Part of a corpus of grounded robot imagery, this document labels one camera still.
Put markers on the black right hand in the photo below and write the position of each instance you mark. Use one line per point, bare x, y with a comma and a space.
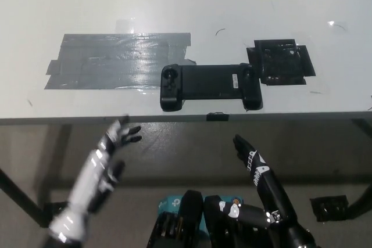
270, 190

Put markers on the white and black left hand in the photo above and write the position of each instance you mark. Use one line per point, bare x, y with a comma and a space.
87, 178

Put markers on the black game controller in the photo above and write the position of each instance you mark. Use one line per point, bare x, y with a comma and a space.
209, 81

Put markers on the black and teal robot torso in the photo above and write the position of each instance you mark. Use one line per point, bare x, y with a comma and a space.
191, 210

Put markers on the black table leg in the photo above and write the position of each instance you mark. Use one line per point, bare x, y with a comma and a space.
20, 195
361, 204

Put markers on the small black tape strip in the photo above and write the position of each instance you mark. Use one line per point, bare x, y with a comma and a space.
217, 116

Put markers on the black tape square patch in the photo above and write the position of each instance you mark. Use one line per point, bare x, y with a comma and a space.
280, 62

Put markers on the grey duct tape patch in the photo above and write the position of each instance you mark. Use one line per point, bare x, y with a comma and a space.
110, 62

